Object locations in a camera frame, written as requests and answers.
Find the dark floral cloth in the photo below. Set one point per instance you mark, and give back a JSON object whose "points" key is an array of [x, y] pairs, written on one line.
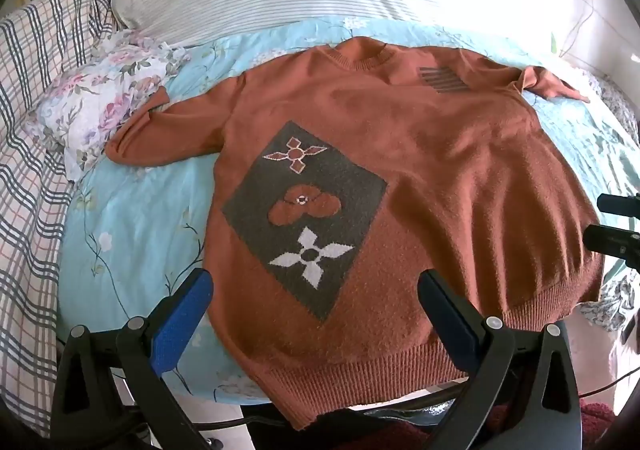
{"points": [[612, 305]]}

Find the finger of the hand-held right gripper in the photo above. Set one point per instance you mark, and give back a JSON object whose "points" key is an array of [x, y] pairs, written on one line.
{"points": [[620, 205], [615, 242]]}

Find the rust orange knit sweater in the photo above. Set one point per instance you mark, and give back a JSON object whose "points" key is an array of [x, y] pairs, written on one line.
{"points": [[450, 170]]}

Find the plaid checked cloth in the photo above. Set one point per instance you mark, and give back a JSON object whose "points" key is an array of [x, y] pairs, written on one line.
{"points": [[30, 210]]}

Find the light blue floral bedsheet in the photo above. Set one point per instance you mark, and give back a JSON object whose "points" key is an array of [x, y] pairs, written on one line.
{"points": [[140, 220]]}

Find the pink floral pillow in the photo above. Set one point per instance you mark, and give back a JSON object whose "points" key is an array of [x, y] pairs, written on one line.
{"points": [[100, 95]]}

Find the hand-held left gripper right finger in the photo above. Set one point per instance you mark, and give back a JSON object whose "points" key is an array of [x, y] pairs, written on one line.
{"points": [[447, 322]]}

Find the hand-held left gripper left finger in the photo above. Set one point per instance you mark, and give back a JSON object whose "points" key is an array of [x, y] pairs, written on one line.
{"points": [[181, 325]]}

